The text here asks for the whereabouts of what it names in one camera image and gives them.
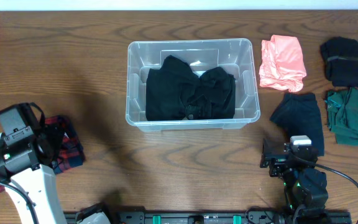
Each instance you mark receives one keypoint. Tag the red navy plaid shirt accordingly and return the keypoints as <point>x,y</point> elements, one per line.
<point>71,152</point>

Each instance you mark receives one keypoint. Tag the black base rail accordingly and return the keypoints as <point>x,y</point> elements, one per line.
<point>101,213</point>

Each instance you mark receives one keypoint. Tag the dark green folded garment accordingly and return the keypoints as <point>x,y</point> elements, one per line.
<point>342,109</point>

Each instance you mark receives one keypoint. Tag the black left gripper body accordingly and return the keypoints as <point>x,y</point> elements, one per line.
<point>50,144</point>

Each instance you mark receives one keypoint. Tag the white label in bin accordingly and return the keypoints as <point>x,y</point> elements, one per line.
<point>199,73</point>

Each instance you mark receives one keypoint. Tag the pink folded garment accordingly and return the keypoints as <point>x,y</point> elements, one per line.
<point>282,66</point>

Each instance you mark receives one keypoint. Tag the black garment with band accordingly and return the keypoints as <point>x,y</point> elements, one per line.
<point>340,56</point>

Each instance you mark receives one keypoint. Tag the black buttoned garment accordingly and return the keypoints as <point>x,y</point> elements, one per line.
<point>174,92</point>

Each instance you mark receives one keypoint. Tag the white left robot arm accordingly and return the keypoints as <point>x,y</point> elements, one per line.
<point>34,193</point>

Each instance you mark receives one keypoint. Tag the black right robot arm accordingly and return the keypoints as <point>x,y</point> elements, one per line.
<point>304,186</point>

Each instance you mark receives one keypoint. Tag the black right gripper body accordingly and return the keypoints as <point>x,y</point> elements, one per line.
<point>279,161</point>

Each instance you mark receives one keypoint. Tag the clear plastic storage bin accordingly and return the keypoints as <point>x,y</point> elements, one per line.
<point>235,56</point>

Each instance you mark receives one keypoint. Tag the dark navy folded garment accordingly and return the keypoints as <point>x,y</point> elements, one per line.
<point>299,114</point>

